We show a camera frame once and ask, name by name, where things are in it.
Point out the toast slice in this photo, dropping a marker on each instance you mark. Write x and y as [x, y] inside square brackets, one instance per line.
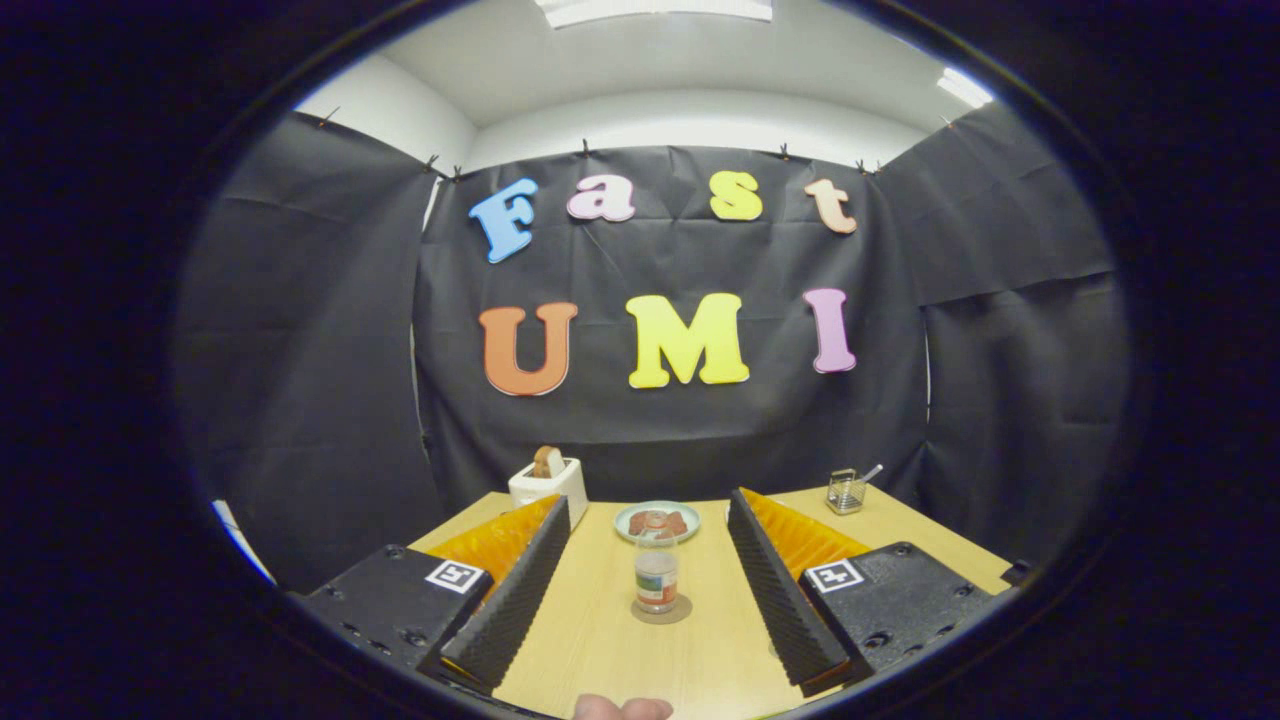
[547, 462]

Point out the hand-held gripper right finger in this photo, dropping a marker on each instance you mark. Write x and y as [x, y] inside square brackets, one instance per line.
[780, 600]

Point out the pale green plate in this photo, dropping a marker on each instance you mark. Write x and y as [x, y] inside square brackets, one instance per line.
[620, 524]

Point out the white panel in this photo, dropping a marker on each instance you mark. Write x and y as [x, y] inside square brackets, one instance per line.
[245, 545]

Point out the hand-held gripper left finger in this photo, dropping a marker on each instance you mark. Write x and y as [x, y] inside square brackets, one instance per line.
[510, 600]

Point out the clear plastic juice bottle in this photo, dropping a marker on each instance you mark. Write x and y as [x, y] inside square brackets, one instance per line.
[657, 590]

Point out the black backdrop cloth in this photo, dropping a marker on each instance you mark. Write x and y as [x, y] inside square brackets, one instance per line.
[700, 440]

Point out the large ceiling light panel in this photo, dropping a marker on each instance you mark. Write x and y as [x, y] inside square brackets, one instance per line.
[655, 10]

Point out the white toaster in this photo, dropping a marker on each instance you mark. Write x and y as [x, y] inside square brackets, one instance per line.
[560, 497]

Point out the small ceiling light panel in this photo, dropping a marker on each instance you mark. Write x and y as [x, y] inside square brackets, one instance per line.
[965, 88]

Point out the black table clamp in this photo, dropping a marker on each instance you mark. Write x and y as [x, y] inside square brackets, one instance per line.
[1016, 572]

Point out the small glass jar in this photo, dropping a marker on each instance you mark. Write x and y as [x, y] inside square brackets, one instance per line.
[846, 495]

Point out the round brown coaster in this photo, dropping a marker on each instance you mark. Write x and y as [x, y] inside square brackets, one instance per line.
[640, 614]

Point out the metal spoon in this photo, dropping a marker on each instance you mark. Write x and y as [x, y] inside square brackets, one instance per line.
[873, 471]

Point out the wooden table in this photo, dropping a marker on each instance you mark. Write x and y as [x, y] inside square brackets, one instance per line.
[600, 650]

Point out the brown meat slices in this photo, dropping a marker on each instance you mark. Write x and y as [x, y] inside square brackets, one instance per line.
[655, 521]

